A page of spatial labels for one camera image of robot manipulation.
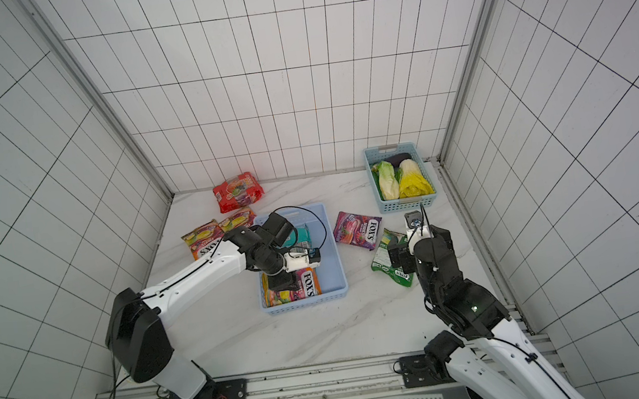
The light blue plastic basket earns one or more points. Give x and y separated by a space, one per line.
331 279

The small teal vegetable basket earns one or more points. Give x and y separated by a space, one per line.
398 177

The purple Fox's candy bag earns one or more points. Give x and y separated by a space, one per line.
357 230

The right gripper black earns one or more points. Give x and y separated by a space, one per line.
401 255

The teal candy bag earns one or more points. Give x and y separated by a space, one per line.
299 239

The pink yellow Fox's bag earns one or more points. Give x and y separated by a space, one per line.
304 285

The green snack bag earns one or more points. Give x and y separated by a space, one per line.
382 261

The green cabbage toy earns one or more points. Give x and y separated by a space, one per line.
387 181

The yellow cabbage toy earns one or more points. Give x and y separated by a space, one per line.
412 181

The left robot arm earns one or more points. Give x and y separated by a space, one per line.
138 332

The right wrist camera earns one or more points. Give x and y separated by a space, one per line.
414 220

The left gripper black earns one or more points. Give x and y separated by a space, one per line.
283 283

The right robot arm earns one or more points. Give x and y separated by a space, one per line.
483 348

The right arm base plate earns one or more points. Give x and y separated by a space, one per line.
422 371

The orange Fox's candy bag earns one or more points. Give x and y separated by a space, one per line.
244 217

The dark eggplant toy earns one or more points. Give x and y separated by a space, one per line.
397 159

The red candy bag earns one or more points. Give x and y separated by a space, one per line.
238 192

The pink green Fox's bag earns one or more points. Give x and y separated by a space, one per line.
203 239

